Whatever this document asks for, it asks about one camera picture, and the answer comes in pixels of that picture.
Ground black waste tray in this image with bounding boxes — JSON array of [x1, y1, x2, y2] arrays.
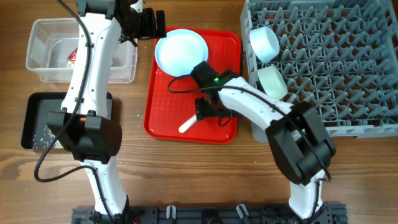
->
[[21, 91, 114, 150]]

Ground red snack wrapper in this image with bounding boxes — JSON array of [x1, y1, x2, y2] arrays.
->
[[67, 48, 78, 68]]

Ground clear plastic bin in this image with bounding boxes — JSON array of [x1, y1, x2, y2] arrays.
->
[[25, 18, 137, 83]]

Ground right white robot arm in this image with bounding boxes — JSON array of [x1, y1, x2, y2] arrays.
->
[[190, 62, 336, 221]]

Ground light green bowl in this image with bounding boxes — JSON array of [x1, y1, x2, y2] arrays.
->
[[257, 65, 287, 100]]

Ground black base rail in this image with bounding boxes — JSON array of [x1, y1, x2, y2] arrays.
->
[[71, 202, 348, 224]]

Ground red plastic tray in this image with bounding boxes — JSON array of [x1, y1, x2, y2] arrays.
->
[[144, 29, 242, 144]]

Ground white plastic spoon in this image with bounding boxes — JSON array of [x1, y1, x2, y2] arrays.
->
[[178, 115, 197, 133]]

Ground light blue bowl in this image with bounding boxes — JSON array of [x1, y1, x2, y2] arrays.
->
[[249, 26, 280, 63]]

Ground grey dishwasher rack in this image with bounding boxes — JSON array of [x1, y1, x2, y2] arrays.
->
[[240, 0, 397, 138]]

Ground large light blue plate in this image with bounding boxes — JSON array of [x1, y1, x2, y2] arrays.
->
[[154, 29, 209, 77]]

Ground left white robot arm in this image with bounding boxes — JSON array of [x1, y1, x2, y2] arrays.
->
[[47, 0, 166, 223]]

